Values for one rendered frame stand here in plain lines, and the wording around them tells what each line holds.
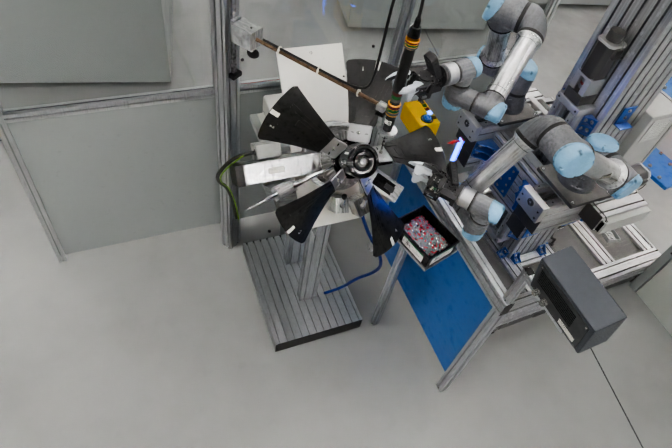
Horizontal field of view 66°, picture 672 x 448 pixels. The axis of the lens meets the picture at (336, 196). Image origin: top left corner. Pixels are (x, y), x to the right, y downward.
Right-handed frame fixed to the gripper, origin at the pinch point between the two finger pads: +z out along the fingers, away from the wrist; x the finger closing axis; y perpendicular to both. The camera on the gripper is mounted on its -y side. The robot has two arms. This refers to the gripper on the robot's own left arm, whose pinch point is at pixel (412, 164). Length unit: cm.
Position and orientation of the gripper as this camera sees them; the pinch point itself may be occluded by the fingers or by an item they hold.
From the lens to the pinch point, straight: 189.8
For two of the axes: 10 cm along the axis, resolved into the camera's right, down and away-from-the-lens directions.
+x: -0.8, 5.8, 8.1
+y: -5.3, 6.6, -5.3
